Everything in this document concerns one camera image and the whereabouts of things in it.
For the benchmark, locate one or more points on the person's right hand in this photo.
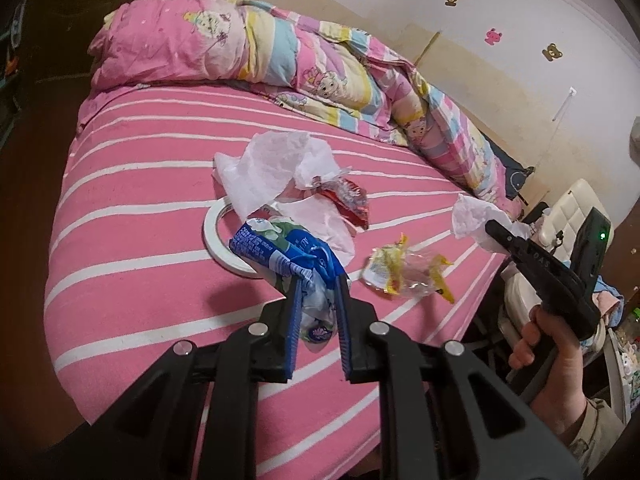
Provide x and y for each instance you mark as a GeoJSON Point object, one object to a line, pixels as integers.
{"type": "Point", "coordinates": [562, 365]}

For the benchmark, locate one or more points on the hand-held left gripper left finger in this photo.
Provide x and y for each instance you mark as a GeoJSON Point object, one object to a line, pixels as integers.
{"type": "Point", "coordinates": [294, 332]}

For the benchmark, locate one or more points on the yellow clear plastic wrapper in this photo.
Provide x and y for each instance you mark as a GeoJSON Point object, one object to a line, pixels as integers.
{"type": "Point", "coordinates": [390, 265]}

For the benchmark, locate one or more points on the pink printed quilt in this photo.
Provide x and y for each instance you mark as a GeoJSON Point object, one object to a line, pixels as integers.
{"type": "Point", "coordinates": [200, 45]}

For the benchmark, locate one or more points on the pink cloth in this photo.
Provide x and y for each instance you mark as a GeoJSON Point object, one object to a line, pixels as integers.
{"type": "Point", "coordinates": [606, 307]}

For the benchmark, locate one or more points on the blue white milk carton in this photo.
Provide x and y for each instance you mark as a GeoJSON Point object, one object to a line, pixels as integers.
{"type": "Point", "coordinates": [280, 250]}

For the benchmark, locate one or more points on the white wall hook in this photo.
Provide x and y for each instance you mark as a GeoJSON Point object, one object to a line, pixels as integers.
{"type": "Point", "coordinates": [571, 92]}

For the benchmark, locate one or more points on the red snack wrapper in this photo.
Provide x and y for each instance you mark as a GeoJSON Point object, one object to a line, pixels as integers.
{"type": "Point", "coordinates": [350, 205]}

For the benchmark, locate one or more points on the pink striped bed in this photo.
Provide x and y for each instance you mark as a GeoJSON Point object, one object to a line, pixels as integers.
{"type": "Point", "coordinates": [150, 210]}

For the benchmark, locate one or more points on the dark wooden cabinet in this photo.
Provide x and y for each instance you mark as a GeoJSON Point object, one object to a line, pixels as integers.
{"type": "Point", "coordinates": [75, 10]}

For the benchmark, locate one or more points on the dark blue pillow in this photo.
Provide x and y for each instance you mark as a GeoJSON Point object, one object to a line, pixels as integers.
{"type": "Point", "coordinates": [515, 175]}

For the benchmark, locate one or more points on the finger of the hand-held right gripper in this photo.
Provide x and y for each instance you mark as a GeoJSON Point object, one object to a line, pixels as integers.
{"type": "Point", "coordinates": [502, 235]}

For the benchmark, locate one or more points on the small white tissue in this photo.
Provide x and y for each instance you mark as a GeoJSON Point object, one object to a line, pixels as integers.
{"type": "Point", "coordinates": [470, 215]}

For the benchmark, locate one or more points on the large white tissue paper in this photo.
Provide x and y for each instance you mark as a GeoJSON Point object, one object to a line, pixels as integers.
{"type": "Point", "coordinates": [260, 170]}

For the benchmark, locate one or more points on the cream padded chair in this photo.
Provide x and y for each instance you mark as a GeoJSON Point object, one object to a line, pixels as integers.
{"type": "Point", "coordinates": [575, 205]}

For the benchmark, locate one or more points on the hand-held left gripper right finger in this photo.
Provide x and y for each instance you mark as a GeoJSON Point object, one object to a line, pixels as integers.
{"type": "Point", "coordinates": [345, 332]}

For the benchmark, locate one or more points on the white tape roll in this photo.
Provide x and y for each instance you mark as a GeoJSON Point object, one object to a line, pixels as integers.
{"type": "Point", "coordinates": [208, 232]}

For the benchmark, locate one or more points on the pink bear wall sticker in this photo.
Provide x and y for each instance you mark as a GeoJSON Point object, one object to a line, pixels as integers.
{"type": "Point", "coordinates": [493, 35]}

